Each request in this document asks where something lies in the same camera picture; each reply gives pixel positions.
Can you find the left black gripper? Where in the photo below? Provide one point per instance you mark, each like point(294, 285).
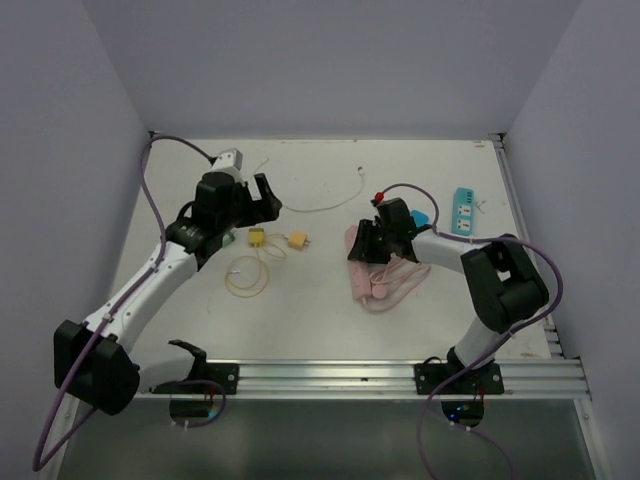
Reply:
point(263, 210)

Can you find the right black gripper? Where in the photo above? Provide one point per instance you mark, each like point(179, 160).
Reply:
point(363, 250)

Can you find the yellow green charger plug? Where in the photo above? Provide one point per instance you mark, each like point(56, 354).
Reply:
point(256, 237)

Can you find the pink power strip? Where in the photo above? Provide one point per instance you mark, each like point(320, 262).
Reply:
point(358, 271)

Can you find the blue plug adapter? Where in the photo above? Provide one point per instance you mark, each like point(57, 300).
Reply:
point(420, 218)

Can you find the teal power strip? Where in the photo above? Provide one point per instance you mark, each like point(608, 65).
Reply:
point(463, 212)

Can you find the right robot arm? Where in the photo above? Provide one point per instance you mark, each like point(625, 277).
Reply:
point(504, 286)

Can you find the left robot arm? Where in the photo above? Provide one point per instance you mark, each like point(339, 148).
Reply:
point(115, 327)

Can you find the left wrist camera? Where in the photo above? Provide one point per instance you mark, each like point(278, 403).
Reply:
point(228, 160)

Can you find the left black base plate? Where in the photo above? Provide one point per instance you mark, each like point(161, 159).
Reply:
point(184, 368)

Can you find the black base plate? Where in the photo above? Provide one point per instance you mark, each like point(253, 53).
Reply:
point(184, 368)
point(435, 376)

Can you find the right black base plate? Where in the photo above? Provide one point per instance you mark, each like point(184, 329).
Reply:
point(435, 376)

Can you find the aluminium rail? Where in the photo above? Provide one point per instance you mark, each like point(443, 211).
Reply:
point(320, 377)

